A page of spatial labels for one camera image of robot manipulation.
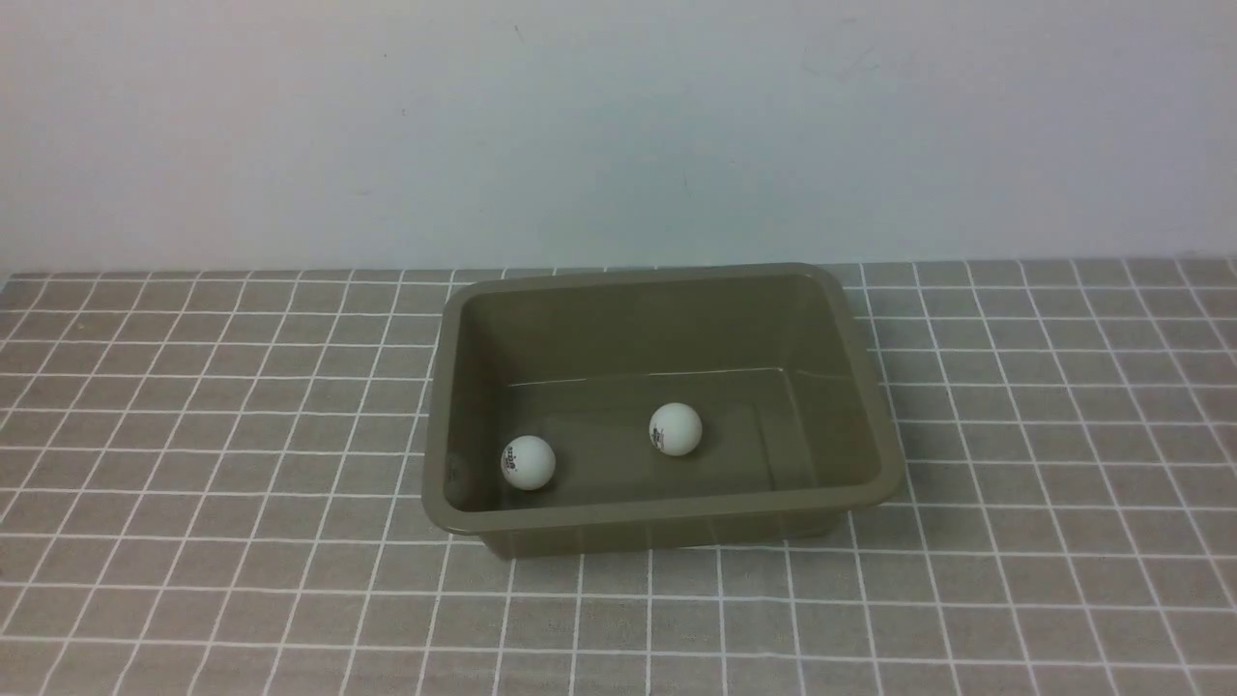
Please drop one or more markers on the white ping-pong ball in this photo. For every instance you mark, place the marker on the white ping-pong ball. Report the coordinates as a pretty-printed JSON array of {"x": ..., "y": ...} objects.
[
  {"x": 528, "y": 463},
  {"x": 675, "y": 429}
]

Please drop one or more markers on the olive green plastic bin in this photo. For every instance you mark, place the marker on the olive green plastic bin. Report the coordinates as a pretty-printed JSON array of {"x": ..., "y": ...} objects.
[{"x": 772, "y": 357}]

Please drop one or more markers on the grey checkered tablecloth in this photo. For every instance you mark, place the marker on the grey checkered tablecloth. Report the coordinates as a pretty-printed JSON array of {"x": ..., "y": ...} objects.
[{"x": 211, "y": 486}]

